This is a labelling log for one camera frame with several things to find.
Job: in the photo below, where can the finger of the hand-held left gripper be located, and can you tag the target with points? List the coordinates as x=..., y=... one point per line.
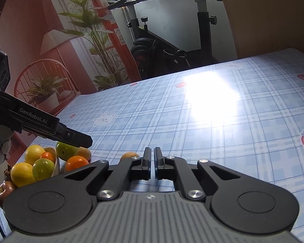
x=76, y=138

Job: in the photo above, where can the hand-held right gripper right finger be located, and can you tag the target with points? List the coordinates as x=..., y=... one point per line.
x=157, y=162

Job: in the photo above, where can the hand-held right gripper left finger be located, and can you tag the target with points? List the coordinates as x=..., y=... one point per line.
x=147, y=162

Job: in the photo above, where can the green apple with stem dimple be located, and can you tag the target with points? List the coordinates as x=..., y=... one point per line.
x=64, y=151

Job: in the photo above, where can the small yellow-brown fruit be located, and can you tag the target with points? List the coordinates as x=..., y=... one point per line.
x=85, y=154

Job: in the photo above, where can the large orange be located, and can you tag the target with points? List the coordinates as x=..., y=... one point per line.
x=76, y=163

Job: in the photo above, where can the cream bowl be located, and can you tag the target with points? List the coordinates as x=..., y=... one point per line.
x=57, y=165

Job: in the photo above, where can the small mandarin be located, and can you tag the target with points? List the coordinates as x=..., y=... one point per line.
x=47, y=156

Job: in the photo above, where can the large yellow citrus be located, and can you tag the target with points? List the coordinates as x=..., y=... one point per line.
x=21, y=174
x=34, y=153

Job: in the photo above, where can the round green apple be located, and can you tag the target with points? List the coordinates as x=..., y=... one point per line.
x=43, y=169

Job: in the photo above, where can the dark purple mangosteen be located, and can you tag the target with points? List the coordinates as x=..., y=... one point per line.
x=7, y=173

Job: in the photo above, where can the red apple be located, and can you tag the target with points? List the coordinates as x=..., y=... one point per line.
x=5, y=192

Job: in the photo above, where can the blue checked tablecloth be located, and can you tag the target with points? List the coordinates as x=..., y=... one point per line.
x=217, y=131

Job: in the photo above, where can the black exercise bike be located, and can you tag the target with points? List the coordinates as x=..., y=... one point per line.
x=144, y=45

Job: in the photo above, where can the wooden cabinet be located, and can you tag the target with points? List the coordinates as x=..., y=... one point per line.
x=268, y=17

